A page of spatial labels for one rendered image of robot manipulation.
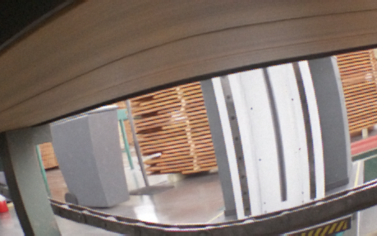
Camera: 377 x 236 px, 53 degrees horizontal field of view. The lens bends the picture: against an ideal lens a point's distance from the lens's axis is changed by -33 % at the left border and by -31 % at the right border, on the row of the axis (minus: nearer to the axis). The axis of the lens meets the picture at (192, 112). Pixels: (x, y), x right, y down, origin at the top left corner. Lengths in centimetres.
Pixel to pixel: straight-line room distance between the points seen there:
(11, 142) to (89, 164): 370
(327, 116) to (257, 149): 30
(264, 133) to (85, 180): 317
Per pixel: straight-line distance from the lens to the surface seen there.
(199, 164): 622
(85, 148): 450
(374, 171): 258
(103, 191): 451
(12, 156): 84
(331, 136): 169
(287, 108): 160
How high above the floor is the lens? 73
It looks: level
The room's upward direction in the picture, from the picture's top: 12 degrees counter-clockwise
